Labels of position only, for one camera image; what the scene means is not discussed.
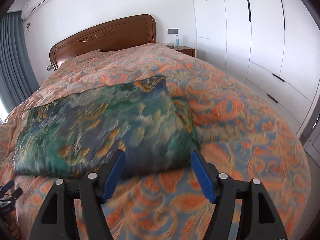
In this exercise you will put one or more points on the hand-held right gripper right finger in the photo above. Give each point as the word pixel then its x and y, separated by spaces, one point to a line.
pixel 203 177

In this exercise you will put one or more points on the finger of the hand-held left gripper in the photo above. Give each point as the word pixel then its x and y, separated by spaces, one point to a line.
pixel 15 193
pixel 8 185

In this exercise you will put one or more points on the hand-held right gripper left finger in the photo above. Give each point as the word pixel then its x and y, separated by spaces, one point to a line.
pixel 115 175

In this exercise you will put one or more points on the green printed jacket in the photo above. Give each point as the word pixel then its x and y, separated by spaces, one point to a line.
pixel 100 130

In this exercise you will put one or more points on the orange floral bedspread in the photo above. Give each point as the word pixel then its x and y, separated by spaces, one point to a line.
pixel 250 130

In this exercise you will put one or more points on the white door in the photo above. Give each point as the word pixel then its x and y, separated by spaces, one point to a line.
pixel 310 140

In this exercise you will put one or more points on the grey curtain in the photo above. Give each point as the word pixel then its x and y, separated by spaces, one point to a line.
pixel 15 62

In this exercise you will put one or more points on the wooden nightstand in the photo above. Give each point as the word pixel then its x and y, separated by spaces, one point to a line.
pixel 187 51

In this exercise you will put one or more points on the clear bottle blue liquid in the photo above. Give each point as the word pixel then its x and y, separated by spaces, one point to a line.
pixel 177 41

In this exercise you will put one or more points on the wooden headboard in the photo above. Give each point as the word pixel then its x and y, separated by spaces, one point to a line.
pixel 105 36

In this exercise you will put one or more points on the white wardrobe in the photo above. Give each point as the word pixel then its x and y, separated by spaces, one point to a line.
pixel 262 30

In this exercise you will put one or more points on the white air conditioner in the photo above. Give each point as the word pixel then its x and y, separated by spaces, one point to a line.
pixel 40 0

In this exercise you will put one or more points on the wall socket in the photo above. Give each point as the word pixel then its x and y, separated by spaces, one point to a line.
pixel 49 67

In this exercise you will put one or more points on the grey wall switch panel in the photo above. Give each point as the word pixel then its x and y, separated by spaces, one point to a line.
pixel 173 31

